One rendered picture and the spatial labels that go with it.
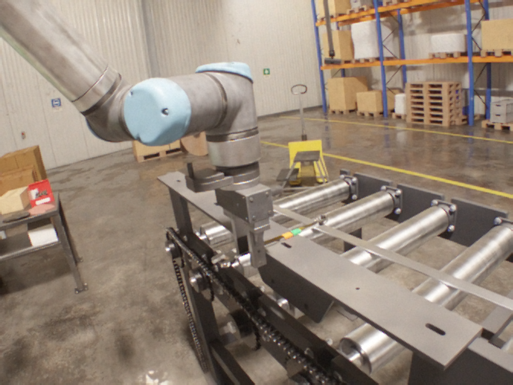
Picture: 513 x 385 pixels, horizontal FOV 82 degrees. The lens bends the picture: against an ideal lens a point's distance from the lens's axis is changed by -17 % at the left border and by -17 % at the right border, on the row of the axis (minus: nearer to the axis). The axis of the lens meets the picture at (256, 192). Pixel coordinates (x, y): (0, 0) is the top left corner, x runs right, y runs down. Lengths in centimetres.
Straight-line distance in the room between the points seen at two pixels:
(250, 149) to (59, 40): 33
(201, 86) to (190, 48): 1103
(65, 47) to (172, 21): 1099
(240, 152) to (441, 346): 40
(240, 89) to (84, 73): 24
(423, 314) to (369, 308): 7
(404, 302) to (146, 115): 43
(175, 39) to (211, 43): 124
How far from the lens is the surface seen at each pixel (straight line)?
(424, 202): 163
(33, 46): 54
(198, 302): 160
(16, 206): 338
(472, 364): 49
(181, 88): 47
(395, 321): 49
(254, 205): 57
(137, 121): 49
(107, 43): 1096
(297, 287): 76
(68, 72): 54
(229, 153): 56
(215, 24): 1201
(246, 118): 56
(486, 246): 124
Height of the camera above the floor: 148
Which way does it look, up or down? 19 degrees down
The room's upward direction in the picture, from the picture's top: 8 degrees counter-clockwise
